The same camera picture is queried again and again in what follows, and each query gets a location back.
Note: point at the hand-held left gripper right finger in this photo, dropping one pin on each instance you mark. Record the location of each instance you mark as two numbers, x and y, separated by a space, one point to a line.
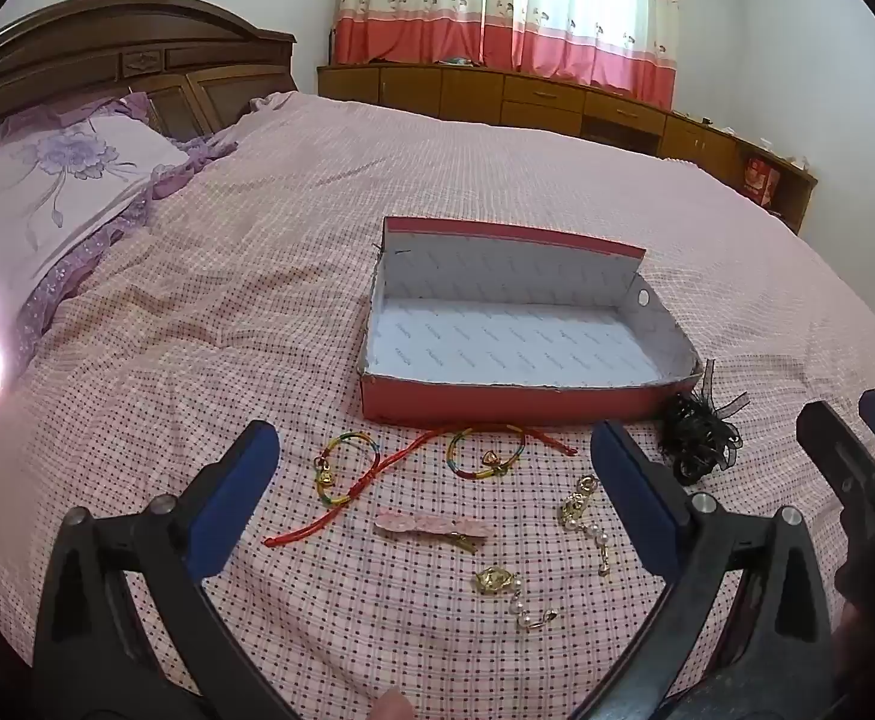
636 499

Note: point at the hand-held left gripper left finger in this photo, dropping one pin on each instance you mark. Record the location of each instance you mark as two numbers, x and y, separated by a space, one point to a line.
231 502

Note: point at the gold pearl drop earring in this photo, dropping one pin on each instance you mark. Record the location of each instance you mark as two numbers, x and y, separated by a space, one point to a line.
573 510
496 580

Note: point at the black lace hair claw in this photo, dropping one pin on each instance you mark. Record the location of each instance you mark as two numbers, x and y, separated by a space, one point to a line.
696 435

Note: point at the pink hair clip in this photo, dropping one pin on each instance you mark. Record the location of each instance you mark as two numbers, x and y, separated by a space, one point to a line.
422 523

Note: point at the red cardboard box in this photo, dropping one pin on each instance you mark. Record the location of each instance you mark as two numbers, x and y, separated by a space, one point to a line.
512 337

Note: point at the person's left hand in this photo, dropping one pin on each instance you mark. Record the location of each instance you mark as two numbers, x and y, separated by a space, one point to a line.
394 705

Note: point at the pink checked bedspread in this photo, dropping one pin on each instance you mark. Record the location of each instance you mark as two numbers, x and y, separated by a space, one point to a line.
257 277

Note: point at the small red gift box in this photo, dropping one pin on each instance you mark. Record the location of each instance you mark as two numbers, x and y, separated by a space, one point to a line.
761 181

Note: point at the purple floral pillow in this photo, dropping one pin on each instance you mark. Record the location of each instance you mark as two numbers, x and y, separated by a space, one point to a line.
70 187

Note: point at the long wooden cabinet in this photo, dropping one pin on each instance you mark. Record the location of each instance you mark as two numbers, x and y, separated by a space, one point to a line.
542 97

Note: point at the dark wooden headboard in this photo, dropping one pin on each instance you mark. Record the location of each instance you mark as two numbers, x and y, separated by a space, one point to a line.
145 37

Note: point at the cream and pink curtain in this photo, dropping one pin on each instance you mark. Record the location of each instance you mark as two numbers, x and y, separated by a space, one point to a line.
482 15

